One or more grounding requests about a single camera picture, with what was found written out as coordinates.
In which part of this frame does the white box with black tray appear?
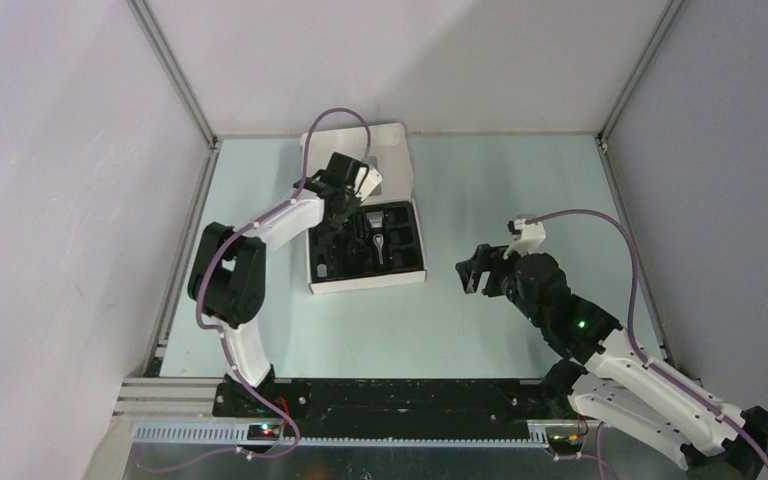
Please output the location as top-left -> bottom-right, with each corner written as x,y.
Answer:
306,123 -> 427,294

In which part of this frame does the left aluminium corner post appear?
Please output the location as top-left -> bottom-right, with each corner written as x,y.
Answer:
126,0 -> 217,149

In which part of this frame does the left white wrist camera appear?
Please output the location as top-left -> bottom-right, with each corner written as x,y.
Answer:
355,164 -> 383,201

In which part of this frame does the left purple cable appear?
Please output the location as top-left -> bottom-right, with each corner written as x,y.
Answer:
138,107 -> 373,475

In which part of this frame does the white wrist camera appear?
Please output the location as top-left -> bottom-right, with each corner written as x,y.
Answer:
503,214 -> 546,259
355,164 -> 383,201

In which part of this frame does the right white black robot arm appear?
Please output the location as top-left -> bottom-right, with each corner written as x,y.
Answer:
455,244 -> 768,479

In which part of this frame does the right aluminium corner post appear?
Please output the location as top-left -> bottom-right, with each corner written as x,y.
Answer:
597,0 -> 687,149

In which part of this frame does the right controller board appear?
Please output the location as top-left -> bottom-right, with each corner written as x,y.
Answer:
548,433 -> 587,456

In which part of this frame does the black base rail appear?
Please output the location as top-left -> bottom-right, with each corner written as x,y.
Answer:
212,377 -> 577,441

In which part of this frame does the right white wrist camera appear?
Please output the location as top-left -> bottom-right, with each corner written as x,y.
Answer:
503,214 -> 546,259

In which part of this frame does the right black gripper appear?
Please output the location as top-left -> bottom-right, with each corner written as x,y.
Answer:
456,240 -> 545,328

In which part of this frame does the silver black hair clipper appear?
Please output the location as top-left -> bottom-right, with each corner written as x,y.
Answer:
366,210 -> 387,270

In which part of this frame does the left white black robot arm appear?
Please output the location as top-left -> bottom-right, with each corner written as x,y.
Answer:
187,153 -> 383,417

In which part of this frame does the controller board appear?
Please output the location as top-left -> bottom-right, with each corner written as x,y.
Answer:
246,423 -> 283,442
548,433 -> 587,456

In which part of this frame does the aluminium corner post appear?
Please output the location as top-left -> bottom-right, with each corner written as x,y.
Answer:
597,0 -> 687,149
126,0 -> 217,149

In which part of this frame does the left controller board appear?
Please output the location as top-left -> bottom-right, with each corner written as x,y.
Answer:
246,423 -> 283,442

